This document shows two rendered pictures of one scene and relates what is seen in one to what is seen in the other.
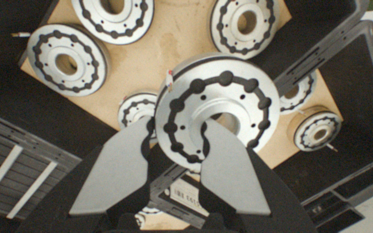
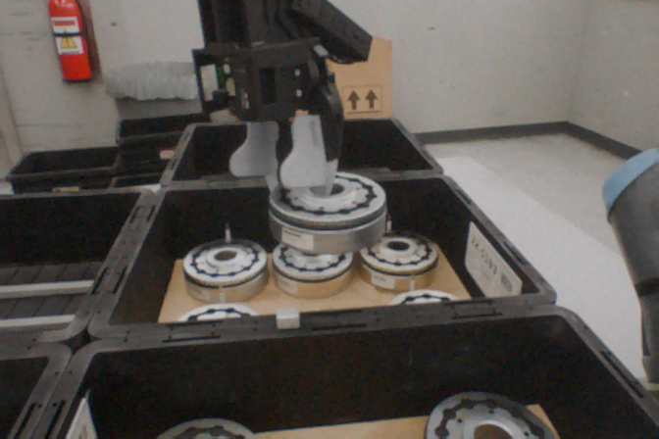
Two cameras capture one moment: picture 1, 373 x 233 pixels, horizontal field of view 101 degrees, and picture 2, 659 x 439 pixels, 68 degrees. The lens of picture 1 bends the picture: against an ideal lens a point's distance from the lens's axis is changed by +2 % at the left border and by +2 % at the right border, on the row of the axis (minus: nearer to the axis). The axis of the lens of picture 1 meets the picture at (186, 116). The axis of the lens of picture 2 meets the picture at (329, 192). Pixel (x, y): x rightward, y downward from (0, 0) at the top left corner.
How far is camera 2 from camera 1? 0.48 m
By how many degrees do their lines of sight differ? 92
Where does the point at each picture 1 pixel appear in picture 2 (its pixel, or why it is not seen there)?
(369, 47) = (579, 333)
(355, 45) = (571, 345)
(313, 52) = (486, 304)
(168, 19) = (348, 301)
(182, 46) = not seen: hidden behind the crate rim
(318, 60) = (493, 313)
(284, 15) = not seen: hidden behind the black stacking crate
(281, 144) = not seen: outside the picture
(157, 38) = (322, 305)
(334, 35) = (515, 299)
